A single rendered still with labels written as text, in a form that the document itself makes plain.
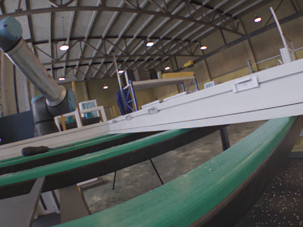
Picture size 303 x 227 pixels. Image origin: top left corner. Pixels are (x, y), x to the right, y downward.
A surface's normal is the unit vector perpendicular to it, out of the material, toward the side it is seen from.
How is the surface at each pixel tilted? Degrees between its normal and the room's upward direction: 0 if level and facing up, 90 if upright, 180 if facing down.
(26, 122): 90
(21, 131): 90
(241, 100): 90
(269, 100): 90
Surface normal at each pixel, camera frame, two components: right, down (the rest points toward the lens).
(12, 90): 0.45, -0.11
